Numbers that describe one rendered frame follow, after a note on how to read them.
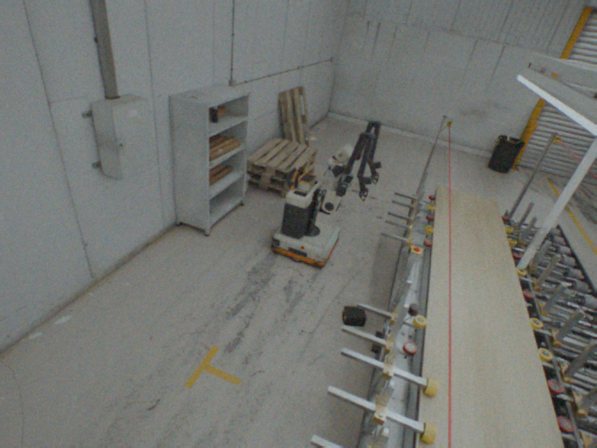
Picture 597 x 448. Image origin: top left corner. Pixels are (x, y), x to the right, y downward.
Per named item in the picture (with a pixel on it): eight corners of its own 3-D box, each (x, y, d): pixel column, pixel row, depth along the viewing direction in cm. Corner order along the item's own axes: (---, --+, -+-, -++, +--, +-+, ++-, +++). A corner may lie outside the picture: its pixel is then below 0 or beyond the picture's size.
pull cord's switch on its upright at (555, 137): (505, 224, 399) (556, 132, 339) (504, 219, 411) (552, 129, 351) (513, 227, 397) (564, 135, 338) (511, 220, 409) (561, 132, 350)
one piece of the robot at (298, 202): (277, 242, 394) (286, 176, 350) (295, 220, 439) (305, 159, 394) (305, 251, 387) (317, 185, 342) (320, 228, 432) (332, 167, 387)
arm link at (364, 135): (362, 127, 310) (360, 130, 302) (376, 133, 309) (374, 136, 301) (344, 169, 336) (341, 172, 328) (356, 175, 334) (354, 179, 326)
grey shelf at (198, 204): (176, 225, 421) (168, 95, 337) (217, 196, 494) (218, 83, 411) (207, 236, 411) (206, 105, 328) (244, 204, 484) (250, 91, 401)
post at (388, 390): (362, 436, 181) (387, 385, 155) (363, 430, 184) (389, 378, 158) (369, 439, 180) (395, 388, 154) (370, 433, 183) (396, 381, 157)
